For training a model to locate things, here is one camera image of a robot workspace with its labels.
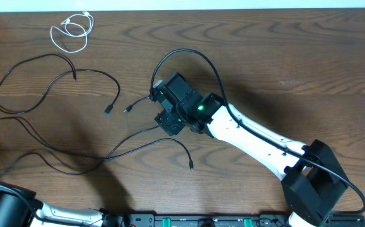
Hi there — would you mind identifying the black usb cable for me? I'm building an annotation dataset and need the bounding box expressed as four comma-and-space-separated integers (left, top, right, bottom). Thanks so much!
0, 53, 121, 117
0, 96, 194, 176

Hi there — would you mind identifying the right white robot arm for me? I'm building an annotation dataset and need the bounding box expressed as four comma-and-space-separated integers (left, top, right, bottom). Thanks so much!
151, 73, 347, 226

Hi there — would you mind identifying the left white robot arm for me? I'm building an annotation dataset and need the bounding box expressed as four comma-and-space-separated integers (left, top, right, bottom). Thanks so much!
0, 183, 129, 227

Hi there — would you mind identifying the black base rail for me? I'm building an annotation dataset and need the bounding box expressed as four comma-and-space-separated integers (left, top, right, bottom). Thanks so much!
119, 212, 365, 227

